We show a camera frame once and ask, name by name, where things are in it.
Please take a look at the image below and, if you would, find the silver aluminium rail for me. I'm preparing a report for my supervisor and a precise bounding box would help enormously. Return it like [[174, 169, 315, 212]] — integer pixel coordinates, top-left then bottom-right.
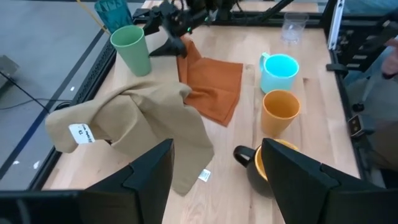
[[328, 0, 346, 50]]

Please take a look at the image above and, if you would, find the black mug yellow inside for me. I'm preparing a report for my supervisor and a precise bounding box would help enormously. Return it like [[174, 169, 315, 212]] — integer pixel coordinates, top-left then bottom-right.
[[233, 138, 299, 200]]

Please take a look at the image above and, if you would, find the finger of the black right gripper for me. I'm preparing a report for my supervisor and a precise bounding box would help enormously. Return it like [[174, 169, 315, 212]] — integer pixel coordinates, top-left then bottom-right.
[[142, 11, 165, 35], [149, 30, 189, 59]]

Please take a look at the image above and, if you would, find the teal faceted tumbler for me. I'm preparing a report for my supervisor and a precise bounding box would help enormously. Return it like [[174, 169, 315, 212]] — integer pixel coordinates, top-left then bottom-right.
[[94, 0, 134, 34]]

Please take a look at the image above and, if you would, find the white handwritten paper label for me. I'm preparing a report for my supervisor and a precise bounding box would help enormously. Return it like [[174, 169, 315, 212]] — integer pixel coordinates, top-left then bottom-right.
[[68, 123, 96, 144]]

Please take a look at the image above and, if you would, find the light blue mug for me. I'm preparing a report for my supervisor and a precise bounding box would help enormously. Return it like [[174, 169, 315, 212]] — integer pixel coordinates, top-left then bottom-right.
[[259, 52, 300, 94]]

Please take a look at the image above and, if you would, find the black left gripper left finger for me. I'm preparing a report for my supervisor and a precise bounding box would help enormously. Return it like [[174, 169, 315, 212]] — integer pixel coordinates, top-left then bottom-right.
[[0, 138, 175, 224]]

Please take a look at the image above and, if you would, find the person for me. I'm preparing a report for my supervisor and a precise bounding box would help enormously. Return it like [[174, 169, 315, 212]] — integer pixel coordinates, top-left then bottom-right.
[[343, 9, 398, 175]]

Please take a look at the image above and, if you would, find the small white fabric tag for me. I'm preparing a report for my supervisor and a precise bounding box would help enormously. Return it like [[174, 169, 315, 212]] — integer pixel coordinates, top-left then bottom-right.
[[198, 169, 211, 183]]

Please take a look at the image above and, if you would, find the green plastic cup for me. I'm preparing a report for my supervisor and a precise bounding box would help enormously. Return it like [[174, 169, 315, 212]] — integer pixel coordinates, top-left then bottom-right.
[[110, 24, 152, 77]]

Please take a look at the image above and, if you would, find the person's hand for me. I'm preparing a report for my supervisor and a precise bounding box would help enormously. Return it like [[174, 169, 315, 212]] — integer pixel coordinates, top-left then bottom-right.
[[381, 39, 398, 77]]

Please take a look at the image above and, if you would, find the yellow cable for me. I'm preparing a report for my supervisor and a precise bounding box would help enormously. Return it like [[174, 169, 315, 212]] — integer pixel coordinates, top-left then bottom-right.
[[76, 0, 111, 35]]

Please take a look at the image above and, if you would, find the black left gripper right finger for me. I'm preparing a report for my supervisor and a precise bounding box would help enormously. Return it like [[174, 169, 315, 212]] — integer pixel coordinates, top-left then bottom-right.
[[261, 138, 398, 224]]

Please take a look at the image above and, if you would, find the orange cloth napkin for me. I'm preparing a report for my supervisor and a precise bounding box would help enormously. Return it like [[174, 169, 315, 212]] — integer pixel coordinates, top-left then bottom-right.
[[176, 35, 244, 128]]

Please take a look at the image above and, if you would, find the orange plastic cup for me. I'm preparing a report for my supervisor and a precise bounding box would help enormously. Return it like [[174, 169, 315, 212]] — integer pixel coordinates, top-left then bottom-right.
[[260, 89, 302, 138]]

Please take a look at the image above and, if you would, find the black floor cable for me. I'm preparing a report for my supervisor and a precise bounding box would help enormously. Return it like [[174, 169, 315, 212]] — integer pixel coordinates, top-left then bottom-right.
[[0, 70, 72, 111]]

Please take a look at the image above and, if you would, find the tan cloth napkin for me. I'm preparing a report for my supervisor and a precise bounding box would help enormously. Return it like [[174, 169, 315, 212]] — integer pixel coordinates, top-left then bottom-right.
[[45, 80, 215, 197]]

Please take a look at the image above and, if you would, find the clear plastic cup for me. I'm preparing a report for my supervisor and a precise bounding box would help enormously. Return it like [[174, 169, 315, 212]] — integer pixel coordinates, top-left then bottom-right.
[[280, 11, 309, 44]]

